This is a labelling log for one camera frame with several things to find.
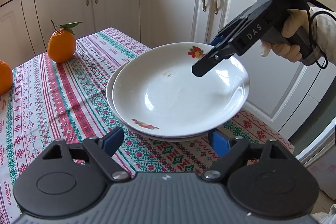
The person's right hand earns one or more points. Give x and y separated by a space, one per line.
294 22

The orange with knobbed top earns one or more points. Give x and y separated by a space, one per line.
4 77

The striped patterned tablecloth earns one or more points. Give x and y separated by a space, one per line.
65 98

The person's white clothing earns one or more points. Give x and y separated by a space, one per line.
328 214

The person's right forearm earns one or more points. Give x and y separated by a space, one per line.
328 29

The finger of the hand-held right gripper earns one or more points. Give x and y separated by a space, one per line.
216 39
207 64

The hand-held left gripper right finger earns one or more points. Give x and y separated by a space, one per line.
219 141

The orange with green leaf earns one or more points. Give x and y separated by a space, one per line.
61 47

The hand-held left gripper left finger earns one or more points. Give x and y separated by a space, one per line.
113 141

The white plate with fruit print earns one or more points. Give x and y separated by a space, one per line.
178 98
109 94

